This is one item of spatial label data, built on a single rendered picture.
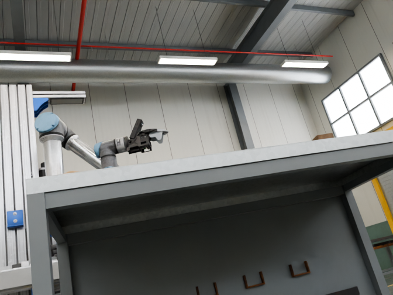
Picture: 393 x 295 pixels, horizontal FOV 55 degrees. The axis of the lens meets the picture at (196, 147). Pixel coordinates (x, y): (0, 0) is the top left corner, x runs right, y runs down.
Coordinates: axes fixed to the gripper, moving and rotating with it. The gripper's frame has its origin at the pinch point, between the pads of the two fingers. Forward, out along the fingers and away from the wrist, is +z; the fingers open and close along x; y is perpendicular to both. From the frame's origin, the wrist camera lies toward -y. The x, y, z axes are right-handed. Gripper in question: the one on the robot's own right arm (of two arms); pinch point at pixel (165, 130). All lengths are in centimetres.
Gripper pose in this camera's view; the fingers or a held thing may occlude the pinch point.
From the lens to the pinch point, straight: 184.9
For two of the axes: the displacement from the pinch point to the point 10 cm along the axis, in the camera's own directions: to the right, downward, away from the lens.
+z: 9.7, -2.3, -0.1
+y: 2.0, 8.6, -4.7
